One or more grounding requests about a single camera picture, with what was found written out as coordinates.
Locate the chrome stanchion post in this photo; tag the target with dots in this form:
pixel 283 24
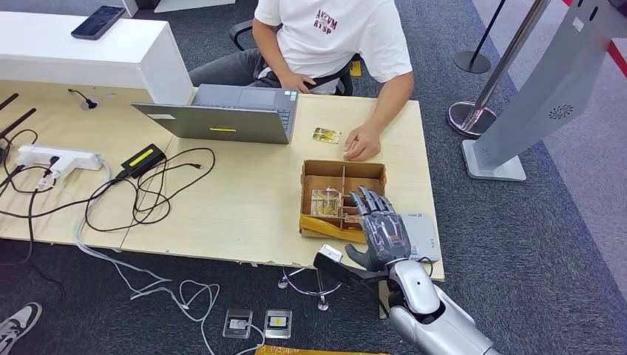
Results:
pixel 470 120

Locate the black power adapter yellow label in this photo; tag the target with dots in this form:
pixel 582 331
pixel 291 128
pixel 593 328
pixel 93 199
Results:
pixel 142 160

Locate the dark smartphone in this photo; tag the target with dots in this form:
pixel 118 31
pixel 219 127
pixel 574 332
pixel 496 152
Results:
pixel 98 22

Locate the grey laptop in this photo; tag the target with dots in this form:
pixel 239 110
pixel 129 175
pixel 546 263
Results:
pixel 220 120

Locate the white power strip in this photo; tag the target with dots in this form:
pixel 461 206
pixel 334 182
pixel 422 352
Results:
pixel 73 157

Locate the black antenna rod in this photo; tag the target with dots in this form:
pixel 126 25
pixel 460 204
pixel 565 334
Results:
pixel 19 122
pixel 9 101

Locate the cardboard divider box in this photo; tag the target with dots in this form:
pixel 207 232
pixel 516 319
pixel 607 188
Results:
pixel 323 171

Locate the person's right forearm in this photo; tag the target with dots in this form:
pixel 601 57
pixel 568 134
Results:
pixel 267 49

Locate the person's right hand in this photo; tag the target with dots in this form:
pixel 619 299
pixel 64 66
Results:
pixel 296 82

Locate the black stanchion post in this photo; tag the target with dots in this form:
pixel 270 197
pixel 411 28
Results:
pixel 471 62

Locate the yellow floor tape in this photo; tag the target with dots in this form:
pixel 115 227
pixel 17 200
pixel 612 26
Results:
pixel 303 351

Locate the chrome stool base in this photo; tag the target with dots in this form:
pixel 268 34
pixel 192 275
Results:
pixel 322 307

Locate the white plug adapter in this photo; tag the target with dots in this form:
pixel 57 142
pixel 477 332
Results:
pixel 54 171

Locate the floor socket with white plug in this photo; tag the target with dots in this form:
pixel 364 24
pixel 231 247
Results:
pixel 237 324

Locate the floor socket with yellow label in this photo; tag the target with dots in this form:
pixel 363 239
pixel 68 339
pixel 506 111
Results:
pixel 278 323

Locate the red barrier belt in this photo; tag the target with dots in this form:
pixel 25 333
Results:
pixel 618 59

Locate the grey card reader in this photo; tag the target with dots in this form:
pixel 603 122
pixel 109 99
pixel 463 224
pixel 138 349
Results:
pixel 421 240

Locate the person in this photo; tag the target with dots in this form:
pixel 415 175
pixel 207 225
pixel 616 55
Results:
pixel 333 44

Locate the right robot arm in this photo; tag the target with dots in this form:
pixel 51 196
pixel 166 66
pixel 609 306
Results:
pixel 431 318

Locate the picture printed ID card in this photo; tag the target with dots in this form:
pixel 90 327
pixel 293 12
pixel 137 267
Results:
pixel 327 135

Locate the person's left hand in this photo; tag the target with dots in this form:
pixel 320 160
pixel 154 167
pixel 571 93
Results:
pixel 362 144

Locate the grey slanted kiosk stand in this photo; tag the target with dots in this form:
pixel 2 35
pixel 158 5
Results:
pixel 548 83

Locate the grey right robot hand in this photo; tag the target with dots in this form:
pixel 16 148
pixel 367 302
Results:
pixel 384 235

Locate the person's left forearm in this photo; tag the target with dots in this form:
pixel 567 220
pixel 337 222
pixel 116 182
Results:
pixel 387 103

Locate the grey white sneaker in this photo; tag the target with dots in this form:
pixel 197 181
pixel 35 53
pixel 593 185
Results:
pixel 17 326

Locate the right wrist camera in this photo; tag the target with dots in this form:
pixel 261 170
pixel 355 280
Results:
pixel 330 253

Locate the clear holder with key cards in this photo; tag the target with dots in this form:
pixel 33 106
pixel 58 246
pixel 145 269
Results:
pixel 325 203

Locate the white furniture base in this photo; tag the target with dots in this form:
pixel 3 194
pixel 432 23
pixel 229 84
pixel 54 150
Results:
pixel 186 4

